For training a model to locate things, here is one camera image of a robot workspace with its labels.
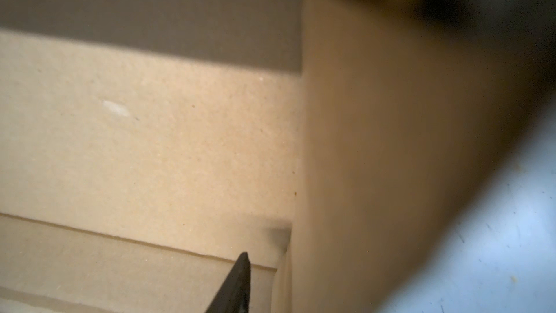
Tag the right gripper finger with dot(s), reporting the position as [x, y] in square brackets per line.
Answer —
[234, 294]

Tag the brown cardboard box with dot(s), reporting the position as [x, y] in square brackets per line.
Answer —
[368, 155]

